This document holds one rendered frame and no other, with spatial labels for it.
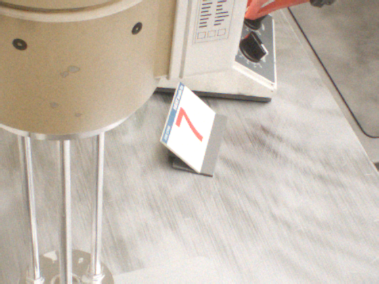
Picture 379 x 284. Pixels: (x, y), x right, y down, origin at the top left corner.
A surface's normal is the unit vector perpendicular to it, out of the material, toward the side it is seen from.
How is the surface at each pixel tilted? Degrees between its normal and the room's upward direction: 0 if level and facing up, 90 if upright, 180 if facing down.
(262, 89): 90
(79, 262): 0
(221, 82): 90
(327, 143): 0
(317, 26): 0
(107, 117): 90
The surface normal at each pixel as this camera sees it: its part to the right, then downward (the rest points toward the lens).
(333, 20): 0.09, -0.66
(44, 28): 0.01, 0.76
